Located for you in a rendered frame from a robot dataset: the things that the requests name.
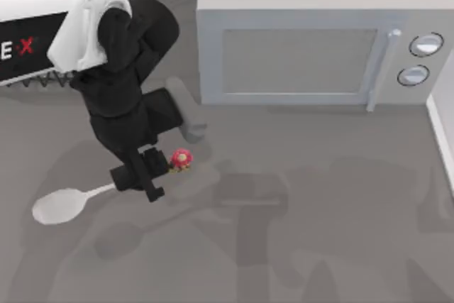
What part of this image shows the red mushroom toy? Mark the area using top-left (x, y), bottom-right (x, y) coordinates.
top-left (169, 147), bottom-right (194, 172)

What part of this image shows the pale grey rounded box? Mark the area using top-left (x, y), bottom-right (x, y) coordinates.
top-left (164, 77), bottom-right (209, 145)

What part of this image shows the white spoon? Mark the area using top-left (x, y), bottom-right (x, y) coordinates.
top-left (31, 182), bottom-right (116, 226)

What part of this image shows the microwave oven door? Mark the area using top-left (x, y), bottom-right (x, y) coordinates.
top-left (197, 10), bottom-right (409, 106)

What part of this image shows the small microwave knob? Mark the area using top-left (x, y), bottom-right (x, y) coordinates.
top-left (397, 64), bottom-right (431, 88)

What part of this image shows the large microwave knob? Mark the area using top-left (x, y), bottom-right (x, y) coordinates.
top-left (408, 32), bottom-right (445, 57)

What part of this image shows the microwave door handle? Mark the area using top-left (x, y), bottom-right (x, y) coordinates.
top-left (366, 27), bottom-right (403, 113)

